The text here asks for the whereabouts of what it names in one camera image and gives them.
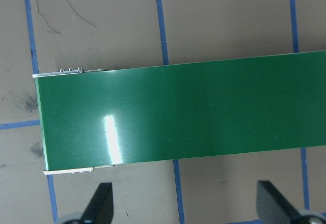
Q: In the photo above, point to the green belt conveyor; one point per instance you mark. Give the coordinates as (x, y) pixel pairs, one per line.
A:
(178, 114)

